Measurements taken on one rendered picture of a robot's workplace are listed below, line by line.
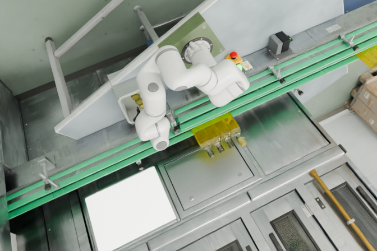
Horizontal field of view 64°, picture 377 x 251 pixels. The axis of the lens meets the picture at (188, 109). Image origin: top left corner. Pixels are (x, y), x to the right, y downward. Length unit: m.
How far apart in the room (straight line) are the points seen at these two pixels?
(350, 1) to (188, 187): 1.49
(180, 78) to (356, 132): 4.81
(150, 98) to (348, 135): 4.72
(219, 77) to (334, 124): 4.56
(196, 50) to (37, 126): 1.23
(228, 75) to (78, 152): 0.91
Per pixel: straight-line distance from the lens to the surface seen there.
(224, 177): 1.64
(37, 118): 2.20
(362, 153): 5.44
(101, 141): 1.65
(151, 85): 1.04
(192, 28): 1.33
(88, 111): 1.56
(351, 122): 5.68
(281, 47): 1.74
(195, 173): 1.66
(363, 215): 1.76
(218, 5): 1.41
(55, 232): 1.82
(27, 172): 1.75
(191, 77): 0.96
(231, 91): 1.20
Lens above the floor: 1.75
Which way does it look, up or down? 33 degrees down
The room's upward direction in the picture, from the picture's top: 150 degrees clockwise
